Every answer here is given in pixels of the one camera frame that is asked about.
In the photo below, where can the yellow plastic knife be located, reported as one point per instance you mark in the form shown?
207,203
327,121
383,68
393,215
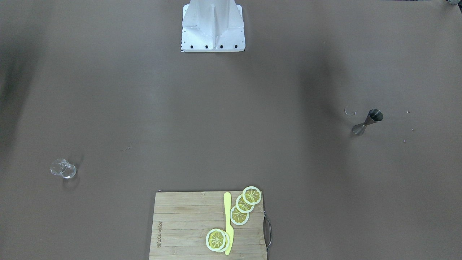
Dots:
229,228

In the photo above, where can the wooden cutting board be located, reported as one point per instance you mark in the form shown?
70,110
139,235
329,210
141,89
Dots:
182,219

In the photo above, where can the middle row lemon slice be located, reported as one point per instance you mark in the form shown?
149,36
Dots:
242,206

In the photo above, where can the end row lemon slice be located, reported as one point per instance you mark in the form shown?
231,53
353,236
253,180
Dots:
252,195

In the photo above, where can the small clear glass cup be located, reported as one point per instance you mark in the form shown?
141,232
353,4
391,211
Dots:
63,168

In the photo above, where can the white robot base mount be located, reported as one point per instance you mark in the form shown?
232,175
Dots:
212,26

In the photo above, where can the steel double jigger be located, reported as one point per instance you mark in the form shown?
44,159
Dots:
373,116

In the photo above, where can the lemon slice beside knife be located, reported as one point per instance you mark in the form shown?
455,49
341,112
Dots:
217,240

